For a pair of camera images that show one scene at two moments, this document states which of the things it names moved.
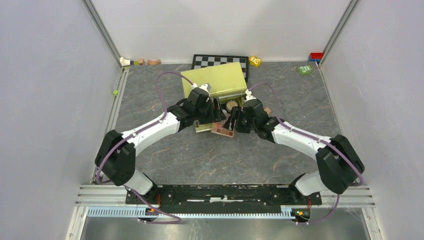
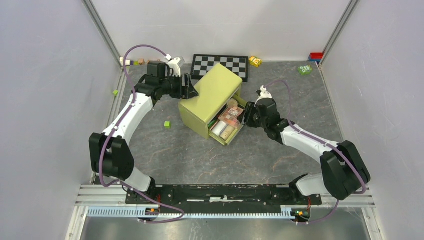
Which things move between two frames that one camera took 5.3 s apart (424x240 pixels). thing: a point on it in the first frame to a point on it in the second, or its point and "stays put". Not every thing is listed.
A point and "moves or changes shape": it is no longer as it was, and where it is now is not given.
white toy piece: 124,62 stays put
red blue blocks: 315,56 stays put
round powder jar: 230,104 stays put
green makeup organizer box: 225,82 moves or changes shape
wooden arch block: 155,62 stays put
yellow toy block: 255,61 stays put
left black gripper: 211,119 to 187,92
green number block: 305,70 stays put
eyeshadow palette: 218,128 moves or changes shape
